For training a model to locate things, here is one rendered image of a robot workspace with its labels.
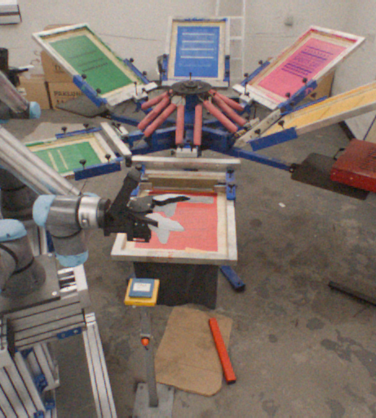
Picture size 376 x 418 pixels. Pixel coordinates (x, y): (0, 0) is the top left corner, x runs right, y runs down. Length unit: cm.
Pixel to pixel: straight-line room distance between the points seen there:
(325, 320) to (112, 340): 148
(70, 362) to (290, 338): 141
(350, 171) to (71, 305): 165
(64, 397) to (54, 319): 94
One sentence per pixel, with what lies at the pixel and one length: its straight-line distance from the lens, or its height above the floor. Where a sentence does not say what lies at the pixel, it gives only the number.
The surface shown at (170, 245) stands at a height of 96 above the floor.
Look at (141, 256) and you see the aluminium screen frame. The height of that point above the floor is 98.
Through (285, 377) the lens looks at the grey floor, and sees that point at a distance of 258.
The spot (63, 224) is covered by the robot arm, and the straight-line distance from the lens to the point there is 90.
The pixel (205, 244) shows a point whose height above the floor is 96.
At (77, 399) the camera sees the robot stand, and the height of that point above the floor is 21.
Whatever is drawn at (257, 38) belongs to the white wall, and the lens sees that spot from 614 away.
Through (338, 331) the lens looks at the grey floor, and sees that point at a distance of 288.
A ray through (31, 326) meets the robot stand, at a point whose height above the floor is 111.
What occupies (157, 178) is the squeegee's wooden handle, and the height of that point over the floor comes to 105.
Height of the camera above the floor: 217
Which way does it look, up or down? 36 degrees down
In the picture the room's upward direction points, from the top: straight up
